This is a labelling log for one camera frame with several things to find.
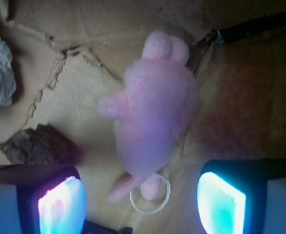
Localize gripper glowing gel right finger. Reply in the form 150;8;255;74
197;159;286;234

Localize pink plush bunny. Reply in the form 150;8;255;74
98;31;197;203

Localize brown rock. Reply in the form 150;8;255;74
0;124;82;165

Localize gripper glowing gel left finger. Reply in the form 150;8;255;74
0;165;87;234

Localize brown paper bag tray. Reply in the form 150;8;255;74
0;0;286;234

